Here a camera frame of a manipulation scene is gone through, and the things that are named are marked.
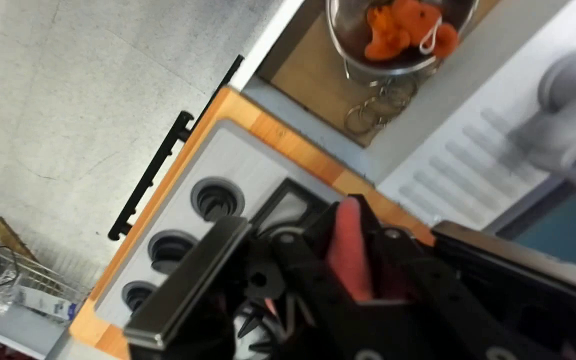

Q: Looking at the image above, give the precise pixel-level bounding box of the pink octopus plush toy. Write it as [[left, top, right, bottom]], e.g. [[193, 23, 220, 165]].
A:
[[326, 199, 373, 303]]

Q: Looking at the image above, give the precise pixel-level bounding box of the white sink unit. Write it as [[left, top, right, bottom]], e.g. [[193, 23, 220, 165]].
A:
[[227, 0, 576, 233]]

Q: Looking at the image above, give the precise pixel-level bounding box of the grey toy stove top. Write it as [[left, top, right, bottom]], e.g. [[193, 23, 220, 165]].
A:
[[95, 120, 338, 328]]

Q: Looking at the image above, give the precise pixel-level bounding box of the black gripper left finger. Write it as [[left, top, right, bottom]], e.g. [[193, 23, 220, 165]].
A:
[[289, 197, 375, 305]]

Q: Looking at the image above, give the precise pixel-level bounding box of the wire ring trivet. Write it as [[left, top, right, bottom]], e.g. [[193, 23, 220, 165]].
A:
[[344, 80, 417, 137]]

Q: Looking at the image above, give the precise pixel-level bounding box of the black cabinet handle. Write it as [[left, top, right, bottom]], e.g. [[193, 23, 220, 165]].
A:
[[106, 55, 246, 245]]

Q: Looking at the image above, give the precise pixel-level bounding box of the steel cooking pot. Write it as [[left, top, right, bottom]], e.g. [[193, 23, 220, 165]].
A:
[[323, 0, 478, 87]]

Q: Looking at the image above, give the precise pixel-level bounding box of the grey toy faucet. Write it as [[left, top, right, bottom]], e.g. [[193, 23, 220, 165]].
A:
[[508, 52, 576, 187]]

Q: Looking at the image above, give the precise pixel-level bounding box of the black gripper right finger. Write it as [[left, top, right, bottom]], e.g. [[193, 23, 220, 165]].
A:
[[432, 221, 576, 301]]

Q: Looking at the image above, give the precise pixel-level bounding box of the orange plush toy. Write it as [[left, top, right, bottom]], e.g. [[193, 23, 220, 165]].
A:
[[361, 0, 459, 69]]

